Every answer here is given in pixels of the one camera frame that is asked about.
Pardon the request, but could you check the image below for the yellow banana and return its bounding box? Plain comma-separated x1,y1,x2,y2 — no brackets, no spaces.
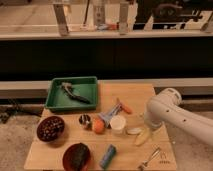
135,129,152,146

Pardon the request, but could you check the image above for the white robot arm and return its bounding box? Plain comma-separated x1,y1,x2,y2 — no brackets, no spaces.
144,88,213,146

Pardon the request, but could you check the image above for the dark purple bowl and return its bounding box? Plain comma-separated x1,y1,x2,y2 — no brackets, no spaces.
37,116,65,142

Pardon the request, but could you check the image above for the red bowl with dark contents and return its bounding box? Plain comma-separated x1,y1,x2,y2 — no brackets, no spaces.
62,143,91,171

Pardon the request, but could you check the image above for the orange carrot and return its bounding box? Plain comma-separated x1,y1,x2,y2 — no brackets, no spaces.
116,98,132,114

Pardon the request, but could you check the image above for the light blue scoop utensil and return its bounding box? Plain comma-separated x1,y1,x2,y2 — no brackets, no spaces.
98,104,121,127

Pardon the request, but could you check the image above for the white cup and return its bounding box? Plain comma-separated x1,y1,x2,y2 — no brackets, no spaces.
110,115,126,134

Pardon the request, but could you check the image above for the small dark metallic ball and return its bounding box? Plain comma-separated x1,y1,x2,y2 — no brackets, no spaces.
79,114,92,129

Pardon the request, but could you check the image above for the dark garlic press tool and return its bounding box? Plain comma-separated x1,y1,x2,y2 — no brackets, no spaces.
61,82,90,104

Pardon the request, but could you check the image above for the green plastic tray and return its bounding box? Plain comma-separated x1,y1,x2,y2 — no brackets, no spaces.
45,76,98,112

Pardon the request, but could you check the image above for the orange fruit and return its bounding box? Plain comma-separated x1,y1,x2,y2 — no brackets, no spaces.
92,118,105,134

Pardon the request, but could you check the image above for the wooden board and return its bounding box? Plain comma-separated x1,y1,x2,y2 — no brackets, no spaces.
24,83,177,171

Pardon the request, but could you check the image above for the white oval shell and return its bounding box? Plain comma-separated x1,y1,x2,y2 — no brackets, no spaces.
126,127,142,135

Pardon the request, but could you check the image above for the blue rectangular block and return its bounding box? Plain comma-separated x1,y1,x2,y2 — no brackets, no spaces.
99,145,117,169

